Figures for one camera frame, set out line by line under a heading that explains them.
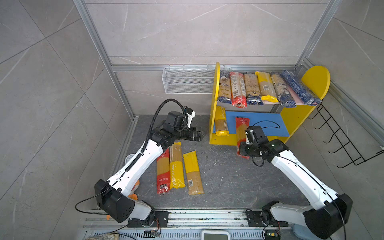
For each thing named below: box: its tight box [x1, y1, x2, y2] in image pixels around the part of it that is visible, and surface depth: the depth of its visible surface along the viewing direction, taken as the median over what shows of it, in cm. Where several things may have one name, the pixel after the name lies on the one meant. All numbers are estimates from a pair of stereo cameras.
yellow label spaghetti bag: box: [169, 141, 186, 190], surface depth 91 cm
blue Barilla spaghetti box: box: [279, 69, 322, 106], surface depth 73 cm
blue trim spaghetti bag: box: [270, 71, 297, 108], surface depth 73 cm
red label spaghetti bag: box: [229, 71, 248, 109], surface depth 73 cm
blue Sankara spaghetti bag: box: [217, 67, 232, 104], surface depth 74 cm
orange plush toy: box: [128, 179, 140, 201], surface depth 81 cm
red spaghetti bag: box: [157, 148, 171, 195], surface depth 87 cm
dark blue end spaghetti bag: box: [244, 72, 265, 106], surface depth 73 cm
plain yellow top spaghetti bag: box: [183, 150, 205, 196], surface depth 89 cm
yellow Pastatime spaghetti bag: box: [214, 105, 229, 137], surface depth 94 cm
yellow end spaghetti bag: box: [255, 71, 279, 103], surface depth 75 cm
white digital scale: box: [201, 230, 231, 240], surface depth 67 cm
